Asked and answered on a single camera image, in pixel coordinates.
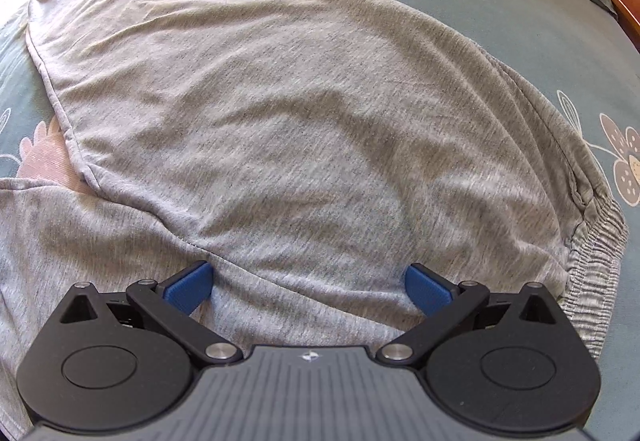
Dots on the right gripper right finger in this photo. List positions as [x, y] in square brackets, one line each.
[448, 309]

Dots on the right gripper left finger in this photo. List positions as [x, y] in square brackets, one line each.
[166, 308]

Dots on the grey sweatpants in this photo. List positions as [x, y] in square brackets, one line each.
[309, 150]

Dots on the blue floral bed sheet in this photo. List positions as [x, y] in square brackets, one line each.
[573, 51]

